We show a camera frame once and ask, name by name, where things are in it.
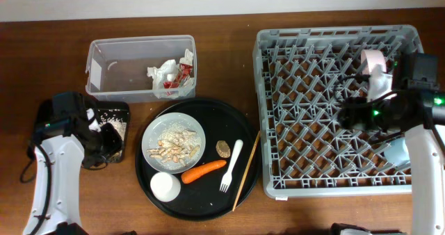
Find pile of rice and shells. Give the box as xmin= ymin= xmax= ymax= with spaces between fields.
xmin=98 ymin=109 xmax=128 ymax=140

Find light blue cup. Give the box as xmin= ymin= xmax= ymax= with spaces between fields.
xmin=384 ymin=138 xmax=410 ymax=166

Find pink bowl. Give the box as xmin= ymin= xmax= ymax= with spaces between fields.
xmin=361 ymin=49 xmax=387 ymax=86

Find white cup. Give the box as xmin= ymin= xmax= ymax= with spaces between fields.
xmin=149 ymin=172 xmax=181 ymax=202

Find white tissue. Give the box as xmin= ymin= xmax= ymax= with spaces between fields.
xmin=147 ymin=49 xmax=195 ymax=99

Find red snack wrapper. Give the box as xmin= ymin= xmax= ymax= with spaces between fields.
xmin=163 ymin=63 xmax=193 ymax=89

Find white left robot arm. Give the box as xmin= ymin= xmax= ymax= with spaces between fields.
xmin=23 ymin=121 xmax=122 ymax=234

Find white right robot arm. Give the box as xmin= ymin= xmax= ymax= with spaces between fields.
xmin=338 ymin=89 xmax=444 ymax=234

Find grey plastic dishwasher rack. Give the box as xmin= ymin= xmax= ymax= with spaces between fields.
xmin=252 ymin=25 xmax=423 ymax=200

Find clear plastic waste bin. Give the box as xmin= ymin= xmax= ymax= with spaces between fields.
xmin=86 ymin=35 xmax=197 ymax=103

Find black rectangular tray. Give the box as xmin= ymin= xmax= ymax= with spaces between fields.
xmin=34 ymin=99 xmax=131 ymax=163

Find grey round plate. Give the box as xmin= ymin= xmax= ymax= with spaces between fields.
xmin=141 ymin=113 xmax=206 ymax=174

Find rice and peanut shells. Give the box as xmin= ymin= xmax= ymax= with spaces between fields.
xmin=145 ymin=123 xmax=202 ymax=167

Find round black serving tray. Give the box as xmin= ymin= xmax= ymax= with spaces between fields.
xmin=135 ymin=98 xmax=261 ymax=221

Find orange carrot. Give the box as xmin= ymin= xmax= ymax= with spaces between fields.
xmin=181 ymin=160 xmax=227 ymax=184

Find wooden chopstick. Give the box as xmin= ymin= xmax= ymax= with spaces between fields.
xmin=232 ymin=131 xmax=261 ymax=212

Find brown walnut shell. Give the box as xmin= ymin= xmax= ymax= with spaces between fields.
xmin=216 ymin=140 xmax=231 ymax=159

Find white plastic fork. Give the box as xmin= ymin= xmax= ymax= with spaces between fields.
xmin=220 ymin=140 xmax=243 ymax=193

